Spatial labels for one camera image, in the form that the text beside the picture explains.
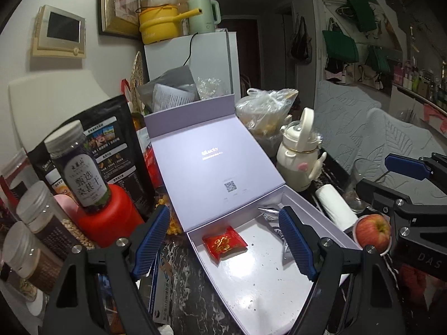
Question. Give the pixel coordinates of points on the cream kettle-shaped water bottle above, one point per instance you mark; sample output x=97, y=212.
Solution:
x=299, y=158

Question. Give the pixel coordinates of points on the crinkled clear plastic wrap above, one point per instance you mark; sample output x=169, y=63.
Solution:
x=209, y=85

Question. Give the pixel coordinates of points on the red snack bag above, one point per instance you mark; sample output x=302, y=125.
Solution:
x=151, y=160

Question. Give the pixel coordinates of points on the clear jar with brown label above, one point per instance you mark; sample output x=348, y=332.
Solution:
x=45, y=216
x=28, y=258

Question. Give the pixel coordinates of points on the yellow cooking pot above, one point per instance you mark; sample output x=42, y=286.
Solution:
x=161, y=21

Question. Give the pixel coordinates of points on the white fridge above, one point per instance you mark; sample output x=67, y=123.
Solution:
x=195, y=62

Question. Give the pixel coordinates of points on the blue and white carton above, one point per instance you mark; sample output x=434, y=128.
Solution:
x=161, y=288

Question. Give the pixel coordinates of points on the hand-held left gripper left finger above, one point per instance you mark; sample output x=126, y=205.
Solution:
x=153, y=239

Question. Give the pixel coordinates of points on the beige wall intercom panel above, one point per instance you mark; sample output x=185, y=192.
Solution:
x=59, y=32

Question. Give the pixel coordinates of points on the silver foil packet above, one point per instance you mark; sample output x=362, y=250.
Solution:
x=274, y=220

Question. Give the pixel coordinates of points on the black printed snack pouch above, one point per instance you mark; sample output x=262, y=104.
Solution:
x=111, y=146

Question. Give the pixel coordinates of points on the gold woven fan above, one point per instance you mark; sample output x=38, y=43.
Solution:
x=137, y=76

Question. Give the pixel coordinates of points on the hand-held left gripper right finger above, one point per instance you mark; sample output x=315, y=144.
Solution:
x=296, y=246

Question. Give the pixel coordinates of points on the clear drinking glass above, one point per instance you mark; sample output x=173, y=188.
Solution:
x=357, y=188

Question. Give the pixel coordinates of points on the grey plastic mailer bag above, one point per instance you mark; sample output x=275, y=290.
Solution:
x=167, y=85

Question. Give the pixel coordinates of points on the green tote bag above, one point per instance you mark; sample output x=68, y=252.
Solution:
x=340, y=46
x=379, y=60
x=362, y=11

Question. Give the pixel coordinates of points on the white paper roll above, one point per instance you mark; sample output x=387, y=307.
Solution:
x=335, y=207

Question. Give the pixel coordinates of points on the row of bottles on shelf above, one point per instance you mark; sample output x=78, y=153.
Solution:
x=422, y=80

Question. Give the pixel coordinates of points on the clear plastic snack bag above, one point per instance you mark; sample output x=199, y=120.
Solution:
x=265, y=111

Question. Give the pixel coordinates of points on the grey-lid jar with white label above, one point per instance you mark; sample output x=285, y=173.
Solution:
x=81, y=172

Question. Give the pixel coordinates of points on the red plastic container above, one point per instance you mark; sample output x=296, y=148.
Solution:
x=110, y=218

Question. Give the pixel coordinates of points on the red apple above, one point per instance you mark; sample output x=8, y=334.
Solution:
x=373, y=233

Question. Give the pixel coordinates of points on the yellow waffle snack packet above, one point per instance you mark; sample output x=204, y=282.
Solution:
x=171, y=221

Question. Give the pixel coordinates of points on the lavender gift box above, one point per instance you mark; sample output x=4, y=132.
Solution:
x=223, y=167

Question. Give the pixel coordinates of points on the grey quilted sofa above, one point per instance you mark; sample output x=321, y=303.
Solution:
x=370, y=129

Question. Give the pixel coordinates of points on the red candy packet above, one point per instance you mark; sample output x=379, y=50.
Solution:
x=224, y=243

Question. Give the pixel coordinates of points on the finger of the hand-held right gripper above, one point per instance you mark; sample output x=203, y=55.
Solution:
x=375, y=191
x=407, y=166

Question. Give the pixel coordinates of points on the gold framed picture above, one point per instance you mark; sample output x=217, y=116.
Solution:
x=118, y=3

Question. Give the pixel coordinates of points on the pale green electric kettle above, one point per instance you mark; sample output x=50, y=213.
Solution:
x=204, y=15

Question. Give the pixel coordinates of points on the black hanging bag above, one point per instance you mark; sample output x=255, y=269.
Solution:
x=300, y=43

